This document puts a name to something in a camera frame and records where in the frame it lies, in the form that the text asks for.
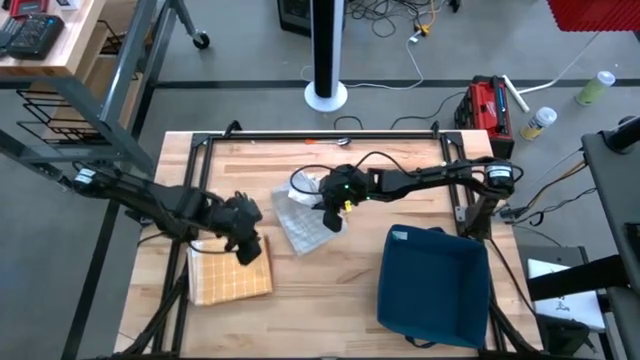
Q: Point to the green wipes canister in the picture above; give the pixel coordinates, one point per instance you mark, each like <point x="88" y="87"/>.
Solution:
<point x="595" y="89"/>

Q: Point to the black floor box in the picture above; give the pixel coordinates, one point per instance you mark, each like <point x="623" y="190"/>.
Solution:
<point x="295" y="15"/>

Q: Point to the yellow white wipes canister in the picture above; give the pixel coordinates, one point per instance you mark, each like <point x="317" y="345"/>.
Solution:
<point x="539" y="122"/>

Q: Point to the navy fabric storage bin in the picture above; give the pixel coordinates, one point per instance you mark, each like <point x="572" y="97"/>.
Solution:
<point x="432" y="287"/>

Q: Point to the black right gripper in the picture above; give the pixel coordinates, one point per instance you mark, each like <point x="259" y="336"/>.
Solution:
<point x="345" y="187"/>

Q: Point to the white paper sheet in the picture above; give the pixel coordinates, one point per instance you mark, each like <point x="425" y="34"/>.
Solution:
<point x="575" y="307"/>

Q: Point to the black caster wheel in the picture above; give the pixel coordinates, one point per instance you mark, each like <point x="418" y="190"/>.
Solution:
<point x="201" y="40"/>

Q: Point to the orange power plug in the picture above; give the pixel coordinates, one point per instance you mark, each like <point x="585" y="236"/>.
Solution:
<point x="422" y="29"/>

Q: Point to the red foam panel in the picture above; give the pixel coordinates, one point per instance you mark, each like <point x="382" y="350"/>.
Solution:
<point x="595" y="12"/>

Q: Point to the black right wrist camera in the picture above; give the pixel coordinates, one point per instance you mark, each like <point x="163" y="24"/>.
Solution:
<point x="333" y="220"/>

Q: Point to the red black tool case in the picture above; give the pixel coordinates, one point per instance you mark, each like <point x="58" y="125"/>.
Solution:
<point x="485" y="107"/>

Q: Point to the small white box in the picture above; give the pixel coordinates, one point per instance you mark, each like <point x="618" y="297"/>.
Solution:
<point x="67" y="3"/>

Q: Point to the white waffle towel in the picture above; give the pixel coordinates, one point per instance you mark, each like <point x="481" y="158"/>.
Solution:
<point x="300" y="225"/>

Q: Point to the red flat device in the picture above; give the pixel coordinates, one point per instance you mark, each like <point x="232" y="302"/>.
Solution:
<point x="27" y="7"/>

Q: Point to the white plastic tube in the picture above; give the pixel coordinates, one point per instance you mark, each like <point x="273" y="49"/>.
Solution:
<point x="515" y="92"/>

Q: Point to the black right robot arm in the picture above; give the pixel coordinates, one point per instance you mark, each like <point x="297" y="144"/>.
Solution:
<point x="440" y="175"/>

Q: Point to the black aluminium table frame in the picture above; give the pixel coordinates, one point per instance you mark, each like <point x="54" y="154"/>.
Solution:
<point x="310" y="135"/>

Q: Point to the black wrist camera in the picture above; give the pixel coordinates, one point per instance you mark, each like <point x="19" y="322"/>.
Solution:
<point x="248" y="252"/>
<point x="333" y="220"/>

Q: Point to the grey equipment cart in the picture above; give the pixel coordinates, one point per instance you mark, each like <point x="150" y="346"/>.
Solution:
<point x="615" y="200"/>

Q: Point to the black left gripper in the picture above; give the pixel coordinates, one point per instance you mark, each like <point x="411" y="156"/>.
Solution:
<point x="237" y="217"/>

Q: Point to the wooden workbench grey frame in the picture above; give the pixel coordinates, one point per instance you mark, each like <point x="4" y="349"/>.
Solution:
<point x="50" y="55"/>

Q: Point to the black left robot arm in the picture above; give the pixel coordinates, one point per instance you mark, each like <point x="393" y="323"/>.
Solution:
<point x="145" y="197"/>

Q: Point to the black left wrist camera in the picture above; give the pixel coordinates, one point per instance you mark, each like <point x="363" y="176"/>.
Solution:
<point x="248" y="252"/>

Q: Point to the yellow checked towel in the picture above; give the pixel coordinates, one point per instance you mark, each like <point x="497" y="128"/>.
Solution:
<point x="225" y="280"/>

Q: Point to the black keypad device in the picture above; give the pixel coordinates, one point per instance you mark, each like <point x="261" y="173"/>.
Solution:
<point x="35" y="37"/>

